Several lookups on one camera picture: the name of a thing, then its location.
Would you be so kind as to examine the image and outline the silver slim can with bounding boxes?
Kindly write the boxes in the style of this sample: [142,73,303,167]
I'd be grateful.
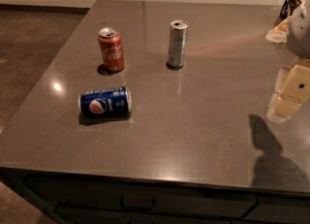
[168,19,189,68]

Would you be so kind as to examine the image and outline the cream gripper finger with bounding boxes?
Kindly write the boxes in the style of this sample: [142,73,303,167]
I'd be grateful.
[266,67,293,123]
[281,60,310,119]

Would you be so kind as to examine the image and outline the dark cabinet drawer front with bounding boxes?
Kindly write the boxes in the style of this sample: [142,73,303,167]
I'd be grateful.
[26,176,256,218]

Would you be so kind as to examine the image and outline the red Coca-Cola can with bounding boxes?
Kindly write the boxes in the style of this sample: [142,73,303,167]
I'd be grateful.
[98,27,125,73]

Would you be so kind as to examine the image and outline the blue Pepsi can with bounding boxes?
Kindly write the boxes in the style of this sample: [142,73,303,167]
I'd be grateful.
[78,86,132,118]

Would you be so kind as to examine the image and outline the dark drawer handle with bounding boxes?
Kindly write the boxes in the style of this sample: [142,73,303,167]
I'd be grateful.
[119,197,156,211]

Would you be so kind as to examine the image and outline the black wire basket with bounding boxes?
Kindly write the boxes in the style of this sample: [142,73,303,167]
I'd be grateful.
[275,0,304,26]

